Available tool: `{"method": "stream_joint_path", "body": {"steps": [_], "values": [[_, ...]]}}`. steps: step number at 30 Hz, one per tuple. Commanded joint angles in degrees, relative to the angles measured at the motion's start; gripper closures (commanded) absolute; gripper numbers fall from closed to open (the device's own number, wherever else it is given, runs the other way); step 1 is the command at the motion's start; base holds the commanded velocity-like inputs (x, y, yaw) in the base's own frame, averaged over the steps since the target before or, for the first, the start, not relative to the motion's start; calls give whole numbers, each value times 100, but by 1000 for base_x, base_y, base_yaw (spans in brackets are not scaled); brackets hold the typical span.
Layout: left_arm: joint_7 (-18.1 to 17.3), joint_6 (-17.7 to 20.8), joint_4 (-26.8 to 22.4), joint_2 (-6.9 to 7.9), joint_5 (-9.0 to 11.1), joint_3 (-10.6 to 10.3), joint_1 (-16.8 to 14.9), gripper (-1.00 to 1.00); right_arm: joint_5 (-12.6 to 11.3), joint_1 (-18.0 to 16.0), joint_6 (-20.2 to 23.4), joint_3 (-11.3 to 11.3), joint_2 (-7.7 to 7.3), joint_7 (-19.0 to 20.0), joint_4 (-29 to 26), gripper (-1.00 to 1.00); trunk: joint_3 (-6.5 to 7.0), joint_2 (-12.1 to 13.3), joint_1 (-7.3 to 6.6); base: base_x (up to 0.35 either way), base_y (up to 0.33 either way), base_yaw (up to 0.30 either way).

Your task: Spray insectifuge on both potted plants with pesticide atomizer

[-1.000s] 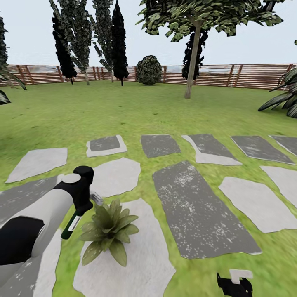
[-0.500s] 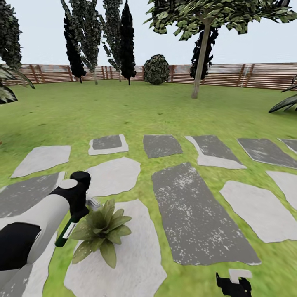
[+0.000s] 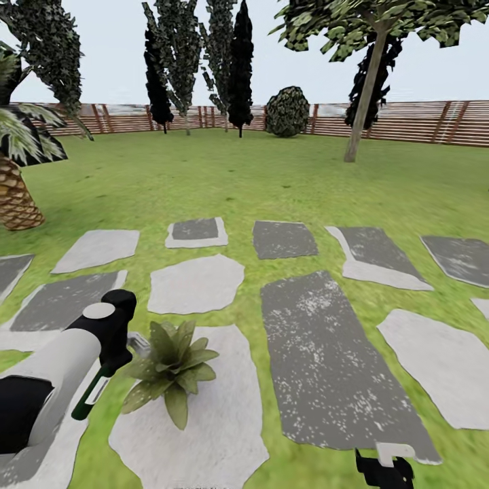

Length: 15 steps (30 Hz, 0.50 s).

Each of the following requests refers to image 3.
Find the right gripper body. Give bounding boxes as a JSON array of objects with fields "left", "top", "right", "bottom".
[{"left": 361, "top": 457, "right": 414, "bottom": 489}]

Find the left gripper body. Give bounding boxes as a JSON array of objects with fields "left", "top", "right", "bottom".
[{"left": 101, "top": 332, "right": 132, "bottom": 371}]

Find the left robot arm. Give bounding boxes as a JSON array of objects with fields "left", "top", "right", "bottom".
[{"left": 0, "top": 289, "right": 150, "bottom": 472}]

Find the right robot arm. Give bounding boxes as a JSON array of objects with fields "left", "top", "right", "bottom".
[{"left": 355, "top": 442, "right": 415, "bottom": 489}]

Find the insectifuge atomizer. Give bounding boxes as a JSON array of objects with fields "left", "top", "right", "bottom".
[{"left": 71, "top": 362, "right": 112, "bottom": 420}]

